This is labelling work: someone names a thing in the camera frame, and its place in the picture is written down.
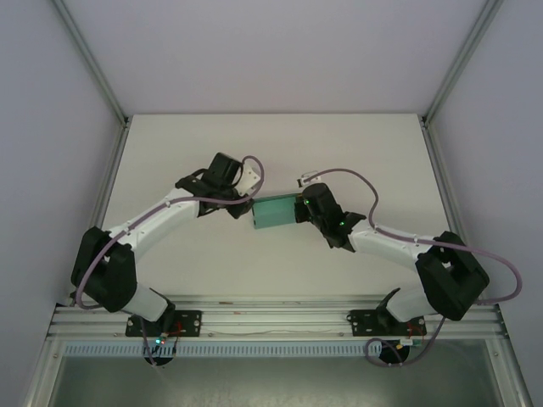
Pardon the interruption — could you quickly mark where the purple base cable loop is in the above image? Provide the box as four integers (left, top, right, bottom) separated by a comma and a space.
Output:
363, 315, 446, 368

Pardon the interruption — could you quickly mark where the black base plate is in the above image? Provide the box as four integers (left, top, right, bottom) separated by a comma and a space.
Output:
125, 309, 204, 338
346, 309, 428, 339

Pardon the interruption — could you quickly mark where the teal paper box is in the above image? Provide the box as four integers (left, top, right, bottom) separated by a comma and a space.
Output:
249, 192, 305, 231

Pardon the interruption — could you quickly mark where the short purple base cable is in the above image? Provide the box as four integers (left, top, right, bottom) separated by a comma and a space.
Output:
141, 324, 165, 366

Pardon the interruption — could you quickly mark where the aluminium side rail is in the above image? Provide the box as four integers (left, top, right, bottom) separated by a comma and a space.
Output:
421, 118, 501, 309
54, 122, 131, 309

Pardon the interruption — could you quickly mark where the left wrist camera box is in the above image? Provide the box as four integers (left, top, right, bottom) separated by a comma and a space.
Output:
235, 164, 262, 197

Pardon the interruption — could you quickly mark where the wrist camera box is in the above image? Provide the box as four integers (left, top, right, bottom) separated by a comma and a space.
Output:
295, 169, 320, 187
235, 164, 262, 197

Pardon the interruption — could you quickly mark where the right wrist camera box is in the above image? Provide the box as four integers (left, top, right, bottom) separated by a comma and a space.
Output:
295, 169, 320, 187

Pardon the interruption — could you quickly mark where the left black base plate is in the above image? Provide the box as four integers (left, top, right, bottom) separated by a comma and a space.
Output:
125, 309, 204, 338

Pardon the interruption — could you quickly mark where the metal sheet panel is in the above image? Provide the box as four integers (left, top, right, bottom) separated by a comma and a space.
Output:
45, 354, 512, 407

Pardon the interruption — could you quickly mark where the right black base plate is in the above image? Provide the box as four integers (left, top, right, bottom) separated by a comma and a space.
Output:
346, 309, 428, 339

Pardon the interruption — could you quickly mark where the aluminium frame post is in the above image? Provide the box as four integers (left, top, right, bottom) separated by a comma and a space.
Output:
51, 0, 130, 126
422, 0, 504, 126

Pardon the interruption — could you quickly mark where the grey slotted cable duct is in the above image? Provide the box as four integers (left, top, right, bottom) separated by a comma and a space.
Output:
62, 341, 372, 358

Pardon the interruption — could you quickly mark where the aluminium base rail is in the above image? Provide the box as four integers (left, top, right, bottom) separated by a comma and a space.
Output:
45, 296, 509, 341

